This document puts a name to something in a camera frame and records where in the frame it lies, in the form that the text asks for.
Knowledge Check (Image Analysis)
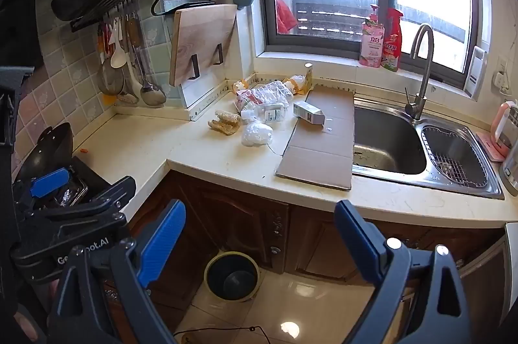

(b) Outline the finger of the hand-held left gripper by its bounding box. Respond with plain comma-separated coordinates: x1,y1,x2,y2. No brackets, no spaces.
38,175,137,220
16,167,71,208

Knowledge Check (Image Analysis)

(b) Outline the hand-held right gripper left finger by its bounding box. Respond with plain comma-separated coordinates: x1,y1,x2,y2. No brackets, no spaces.
48,199,187,344

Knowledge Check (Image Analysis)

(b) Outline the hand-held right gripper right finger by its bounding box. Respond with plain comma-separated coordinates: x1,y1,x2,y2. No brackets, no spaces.
334,200,474,344

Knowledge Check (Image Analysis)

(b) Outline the yellow rimmed dark trash bin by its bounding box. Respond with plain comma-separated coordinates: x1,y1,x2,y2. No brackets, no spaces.
203,252,260,302

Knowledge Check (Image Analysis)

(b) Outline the small white carton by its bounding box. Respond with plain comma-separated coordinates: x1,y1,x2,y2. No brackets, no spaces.
292,101,325,125

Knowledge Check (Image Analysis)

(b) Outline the white plastic bag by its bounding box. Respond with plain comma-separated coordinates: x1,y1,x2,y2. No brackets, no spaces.
242,120,274,147

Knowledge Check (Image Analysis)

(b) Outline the small clear labelled plastic bottle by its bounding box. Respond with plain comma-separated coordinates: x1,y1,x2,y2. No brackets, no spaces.
241,102,289,125

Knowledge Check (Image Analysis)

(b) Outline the red and white packet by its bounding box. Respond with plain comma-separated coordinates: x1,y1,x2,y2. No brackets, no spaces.
235,88,260,112

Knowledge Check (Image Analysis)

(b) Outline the large crushed clear plastic bottle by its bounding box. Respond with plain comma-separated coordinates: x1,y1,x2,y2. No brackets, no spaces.
243,81,294,112

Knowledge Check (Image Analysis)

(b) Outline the black wok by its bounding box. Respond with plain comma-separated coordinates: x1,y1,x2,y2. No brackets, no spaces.
14,122,74,183

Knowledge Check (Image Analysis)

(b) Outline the black gas stove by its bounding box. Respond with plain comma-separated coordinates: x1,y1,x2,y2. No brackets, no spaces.
12,155,112,207

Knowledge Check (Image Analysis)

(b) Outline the stainless steel double sink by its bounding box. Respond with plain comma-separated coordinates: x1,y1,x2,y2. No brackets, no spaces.
350,101,506,200

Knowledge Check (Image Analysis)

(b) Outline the flat brown cardboard sheet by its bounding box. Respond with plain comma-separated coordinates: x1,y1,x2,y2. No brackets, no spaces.
275,85,357,191

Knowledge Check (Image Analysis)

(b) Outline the steel skimmer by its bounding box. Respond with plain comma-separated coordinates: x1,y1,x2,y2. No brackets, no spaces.
98,24,125,96

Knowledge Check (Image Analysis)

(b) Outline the white rice spatula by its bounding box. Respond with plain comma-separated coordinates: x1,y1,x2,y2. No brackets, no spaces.
110,18,127,68

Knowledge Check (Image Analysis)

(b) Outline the silver white appliance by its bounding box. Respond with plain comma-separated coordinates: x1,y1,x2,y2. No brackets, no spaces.
500,223,518,328

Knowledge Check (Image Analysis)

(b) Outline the grey appliance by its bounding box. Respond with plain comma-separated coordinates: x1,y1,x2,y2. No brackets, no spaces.
500,160,518,197

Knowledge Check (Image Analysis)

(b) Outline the steel gooseneck faucet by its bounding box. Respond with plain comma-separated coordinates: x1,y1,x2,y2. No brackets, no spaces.
405,23,435,120

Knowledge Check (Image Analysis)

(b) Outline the yellow snack packet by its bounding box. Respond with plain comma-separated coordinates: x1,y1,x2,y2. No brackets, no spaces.
283,75,309,94

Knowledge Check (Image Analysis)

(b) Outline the wooden cutting board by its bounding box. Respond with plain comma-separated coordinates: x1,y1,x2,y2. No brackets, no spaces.
169,4,238,87

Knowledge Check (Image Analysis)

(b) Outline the pink electric kettle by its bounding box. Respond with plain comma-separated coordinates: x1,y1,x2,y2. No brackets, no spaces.
490,101,518,162

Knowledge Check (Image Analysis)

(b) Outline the pink dish soap bottle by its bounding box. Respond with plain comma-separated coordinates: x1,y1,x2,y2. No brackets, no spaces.
359,5,385,68

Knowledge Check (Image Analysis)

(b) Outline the red spray bottle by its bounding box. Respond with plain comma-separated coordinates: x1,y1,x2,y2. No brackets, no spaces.
381,8,404,73

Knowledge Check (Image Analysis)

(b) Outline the red cloth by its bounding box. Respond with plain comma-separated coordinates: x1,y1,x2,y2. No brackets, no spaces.
276,0,296,35

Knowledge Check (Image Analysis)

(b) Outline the wire sink basket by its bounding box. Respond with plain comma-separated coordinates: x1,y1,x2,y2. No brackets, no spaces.
421,127,488,187

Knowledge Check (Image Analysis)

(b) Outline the black cable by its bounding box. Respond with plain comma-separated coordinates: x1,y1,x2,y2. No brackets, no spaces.
174,326,276,344

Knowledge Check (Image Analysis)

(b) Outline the black wall shelf rack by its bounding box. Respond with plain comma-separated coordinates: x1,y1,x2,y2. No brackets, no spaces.
70,0,163,34

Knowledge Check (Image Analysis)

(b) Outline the white switch box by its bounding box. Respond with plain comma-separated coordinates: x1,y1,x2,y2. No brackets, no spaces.
463,46,488,99

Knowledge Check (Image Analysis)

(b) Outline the white wall socket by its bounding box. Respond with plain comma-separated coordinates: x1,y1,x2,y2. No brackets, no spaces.
491,61,511,94

